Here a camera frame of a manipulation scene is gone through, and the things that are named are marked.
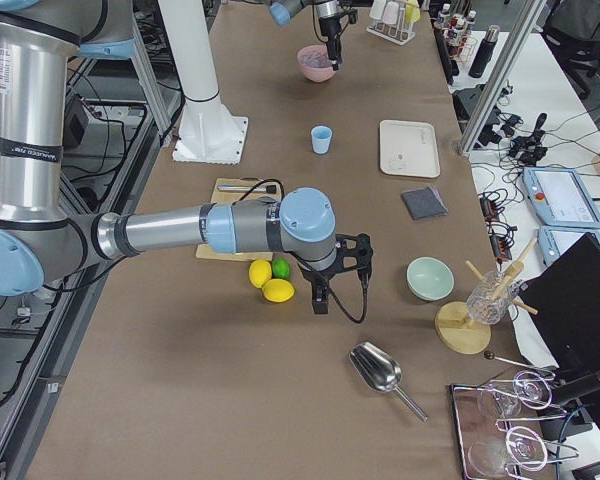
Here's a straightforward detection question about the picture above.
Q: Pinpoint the pink bowl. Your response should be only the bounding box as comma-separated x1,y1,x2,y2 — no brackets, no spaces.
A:
296,44,338,83

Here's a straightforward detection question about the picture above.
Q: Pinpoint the upper blue teach pendant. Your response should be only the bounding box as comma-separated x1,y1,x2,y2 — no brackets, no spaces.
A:
522,167,600,230

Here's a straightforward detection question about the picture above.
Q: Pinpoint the mirrored glass tray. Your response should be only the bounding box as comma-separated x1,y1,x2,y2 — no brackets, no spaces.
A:
449,379,579,479

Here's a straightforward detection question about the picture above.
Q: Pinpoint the whole yellow lemon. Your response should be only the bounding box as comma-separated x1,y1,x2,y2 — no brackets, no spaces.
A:
248,259,273,289
262,278,295,303

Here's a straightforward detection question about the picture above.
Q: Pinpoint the aluminium frame post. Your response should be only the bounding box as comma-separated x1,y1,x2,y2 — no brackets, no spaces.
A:
458,0,546,157

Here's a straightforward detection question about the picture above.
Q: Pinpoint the steel muddler black tip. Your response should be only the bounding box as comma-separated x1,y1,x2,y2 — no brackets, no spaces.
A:
216,184,277,194

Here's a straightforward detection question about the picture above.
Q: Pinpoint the cream rabbit tray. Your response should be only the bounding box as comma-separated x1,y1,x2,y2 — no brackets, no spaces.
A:
379,120,441,179

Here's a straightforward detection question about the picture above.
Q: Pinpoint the white cup drying rack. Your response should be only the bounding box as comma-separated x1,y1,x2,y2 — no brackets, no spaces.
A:
366,0,421,46

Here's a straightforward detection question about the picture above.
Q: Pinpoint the clear textured glass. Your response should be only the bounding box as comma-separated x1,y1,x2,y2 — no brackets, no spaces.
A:
466,271,521,328

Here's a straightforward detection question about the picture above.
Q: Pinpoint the grey folded cloth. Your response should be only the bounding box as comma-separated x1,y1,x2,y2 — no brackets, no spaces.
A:
401,186,448,220

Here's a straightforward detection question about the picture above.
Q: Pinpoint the wooden glass rack stand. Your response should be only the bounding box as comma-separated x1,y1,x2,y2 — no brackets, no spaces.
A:
435,237,538,354

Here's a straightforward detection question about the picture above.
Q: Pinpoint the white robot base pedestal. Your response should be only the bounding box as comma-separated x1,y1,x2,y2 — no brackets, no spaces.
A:
159,0,248,165

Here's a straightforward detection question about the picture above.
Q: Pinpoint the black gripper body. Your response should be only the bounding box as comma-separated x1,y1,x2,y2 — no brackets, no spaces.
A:
298,262,339,296
318,16,341,46

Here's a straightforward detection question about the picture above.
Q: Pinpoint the black monitor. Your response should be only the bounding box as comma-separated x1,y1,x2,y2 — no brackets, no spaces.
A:
521,233,600,374

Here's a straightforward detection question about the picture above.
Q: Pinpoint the light blue cup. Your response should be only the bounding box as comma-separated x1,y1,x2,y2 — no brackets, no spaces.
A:
310,125,333,155

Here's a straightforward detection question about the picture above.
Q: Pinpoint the green lime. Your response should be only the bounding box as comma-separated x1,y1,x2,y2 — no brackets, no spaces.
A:
271,258,291,280

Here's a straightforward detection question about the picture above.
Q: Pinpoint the steel ice scoop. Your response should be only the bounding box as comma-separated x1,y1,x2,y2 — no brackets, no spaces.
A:
349,341,428,422

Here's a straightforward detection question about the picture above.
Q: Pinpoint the wooden cutting board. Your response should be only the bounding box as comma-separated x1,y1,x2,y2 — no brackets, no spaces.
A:
196,178,284,262

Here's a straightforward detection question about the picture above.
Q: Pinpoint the blue teach pendant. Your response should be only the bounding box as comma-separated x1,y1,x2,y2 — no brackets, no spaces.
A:
522,167,600,230
537,225,600,267

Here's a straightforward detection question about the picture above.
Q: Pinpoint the black thermos bottle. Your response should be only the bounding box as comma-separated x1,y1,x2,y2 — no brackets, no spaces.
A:
468,25,500,78

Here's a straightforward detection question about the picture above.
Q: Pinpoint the black camera cable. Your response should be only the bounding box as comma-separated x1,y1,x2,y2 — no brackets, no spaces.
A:
229,178,374,324

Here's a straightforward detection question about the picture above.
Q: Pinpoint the lower whole yellow lemon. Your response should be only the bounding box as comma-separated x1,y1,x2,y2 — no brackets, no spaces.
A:
262,278,295,303

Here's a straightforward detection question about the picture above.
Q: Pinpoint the lower blue teach pendant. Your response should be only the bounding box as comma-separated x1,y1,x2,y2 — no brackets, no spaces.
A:
537,225,600,267

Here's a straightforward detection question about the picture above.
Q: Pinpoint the upper whole yellow lemon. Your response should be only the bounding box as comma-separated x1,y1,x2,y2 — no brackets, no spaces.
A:
248,259,273,289

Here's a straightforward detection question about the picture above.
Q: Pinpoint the mint green bowl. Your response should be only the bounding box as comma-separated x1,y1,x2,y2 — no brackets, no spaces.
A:
406,257,455,301

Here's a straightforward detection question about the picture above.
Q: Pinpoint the clear ice cube pile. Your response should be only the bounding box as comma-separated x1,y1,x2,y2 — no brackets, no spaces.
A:
298,45,331,69

